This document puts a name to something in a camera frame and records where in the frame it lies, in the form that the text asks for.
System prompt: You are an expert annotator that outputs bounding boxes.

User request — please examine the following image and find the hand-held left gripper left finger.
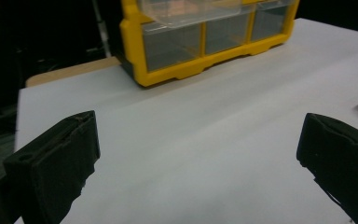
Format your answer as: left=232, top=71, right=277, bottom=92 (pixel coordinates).
left=2, top=109, right=102, bottom=224

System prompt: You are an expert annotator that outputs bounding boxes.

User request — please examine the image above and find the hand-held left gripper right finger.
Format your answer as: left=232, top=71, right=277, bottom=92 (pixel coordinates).
left=296, top=112, right=358, bottom=224

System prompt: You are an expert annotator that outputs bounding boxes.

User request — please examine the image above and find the yellow drawer organizer cabinet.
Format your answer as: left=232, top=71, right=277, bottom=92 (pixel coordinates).
left=119, top=0, right=301, bottom=88

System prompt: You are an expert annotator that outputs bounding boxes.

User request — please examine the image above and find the clear plastic drawer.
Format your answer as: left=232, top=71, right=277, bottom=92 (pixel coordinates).
left=136, top=0, right=295, bottom=30

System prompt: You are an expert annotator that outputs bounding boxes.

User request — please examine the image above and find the metal stand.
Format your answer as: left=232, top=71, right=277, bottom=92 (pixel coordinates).
left=90, top=0, right=113, bottom=59

